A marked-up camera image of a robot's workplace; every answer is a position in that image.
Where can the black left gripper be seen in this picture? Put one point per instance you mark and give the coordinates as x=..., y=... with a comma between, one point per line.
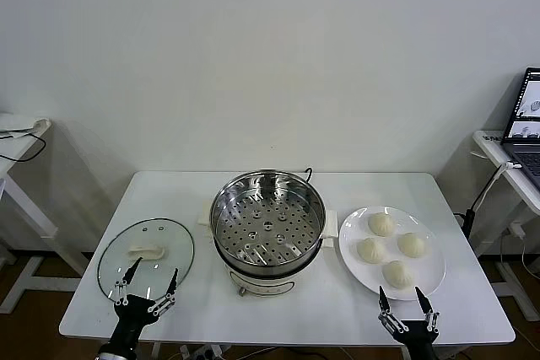
x=131, y=313

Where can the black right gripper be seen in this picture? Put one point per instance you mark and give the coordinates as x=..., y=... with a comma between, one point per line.
x=419, y=339

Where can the white steamed baozi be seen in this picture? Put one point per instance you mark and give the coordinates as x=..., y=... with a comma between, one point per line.
x=412, y=244
x=371, y=250
x=397, y=274
x=381, y=224

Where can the steel steamer pot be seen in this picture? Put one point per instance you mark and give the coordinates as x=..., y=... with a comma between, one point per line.
x=261, y=284

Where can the white round plate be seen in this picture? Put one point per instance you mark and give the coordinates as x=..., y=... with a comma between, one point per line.
x=358, y=229

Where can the white power strip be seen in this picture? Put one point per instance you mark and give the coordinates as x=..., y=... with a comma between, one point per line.
x=202, y=352

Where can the white side table with laptop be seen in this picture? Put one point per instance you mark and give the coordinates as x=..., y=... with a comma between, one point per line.
x=489, y=147

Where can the open grey laptop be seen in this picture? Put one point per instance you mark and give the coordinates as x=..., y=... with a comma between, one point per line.
x=527, y=162

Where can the white cloth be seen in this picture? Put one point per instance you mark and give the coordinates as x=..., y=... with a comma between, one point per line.
x=40, y=124

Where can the white side table with cloth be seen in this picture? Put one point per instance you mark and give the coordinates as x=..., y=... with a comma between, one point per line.
x=12, y=147

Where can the black stand post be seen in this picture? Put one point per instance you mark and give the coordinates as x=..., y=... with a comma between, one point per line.
x=469, y=221

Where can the white wall charger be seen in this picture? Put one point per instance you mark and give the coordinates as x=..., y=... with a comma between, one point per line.
x=516, y=231

